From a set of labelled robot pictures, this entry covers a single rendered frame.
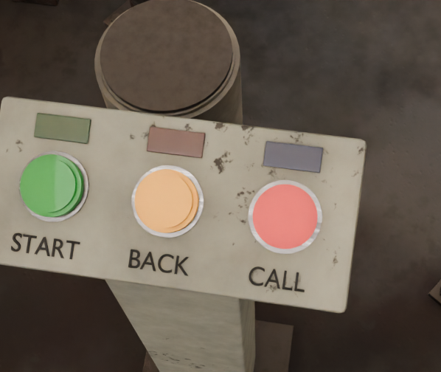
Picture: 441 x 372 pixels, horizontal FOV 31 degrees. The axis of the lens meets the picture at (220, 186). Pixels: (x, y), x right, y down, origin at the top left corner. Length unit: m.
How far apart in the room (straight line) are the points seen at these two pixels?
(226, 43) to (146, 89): 0.08
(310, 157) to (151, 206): 0.10
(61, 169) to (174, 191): 0.07
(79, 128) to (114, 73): 0.14
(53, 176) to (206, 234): 0.10
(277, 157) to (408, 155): 0.71
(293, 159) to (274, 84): 0.75
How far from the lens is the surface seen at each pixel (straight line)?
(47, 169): 0.52
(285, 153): 0.50
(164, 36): 0.67
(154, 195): 0.50
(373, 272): 1.13
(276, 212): 0.49
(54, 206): 0.51
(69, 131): 0.53
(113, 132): 0.52
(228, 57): 0.65
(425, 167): 1.20
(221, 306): 0.60
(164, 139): 0.51
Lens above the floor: 1.07
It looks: 66 degrees down
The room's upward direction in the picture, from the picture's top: 6 degrees counter-clockwise
